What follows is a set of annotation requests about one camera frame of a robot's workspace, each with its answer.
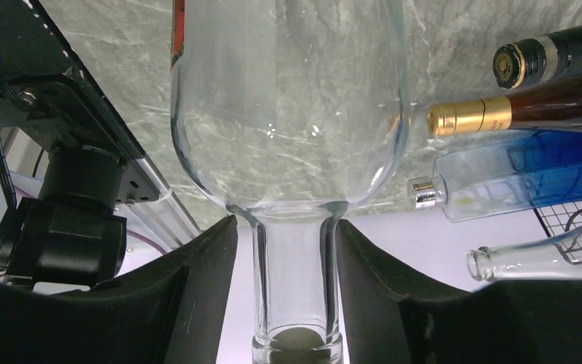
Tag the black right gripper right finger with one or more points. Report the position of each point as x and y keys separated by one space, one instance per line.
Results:
x=395 y=314

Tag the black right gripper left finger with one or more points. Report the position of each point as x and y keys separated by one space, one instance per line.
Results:
x=170 y=310

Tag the clear bottle red black label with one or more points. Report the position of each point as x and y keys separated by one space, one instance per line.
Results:
x=290 y=114

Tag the clear bottle black gold label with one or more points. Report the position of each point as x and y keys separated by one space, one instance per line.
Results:
x=538 y=260

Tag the blue square glass bottle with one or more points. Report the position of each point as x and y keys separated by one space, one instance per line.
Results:
x=535 y=171

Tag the brown bottle gold foil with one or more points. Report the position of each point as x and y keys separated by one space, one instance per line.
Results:
x=556 y=105

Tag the clear bottle black gold cap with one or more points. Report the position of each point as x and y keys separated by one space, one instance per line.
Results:
x=537 y=60

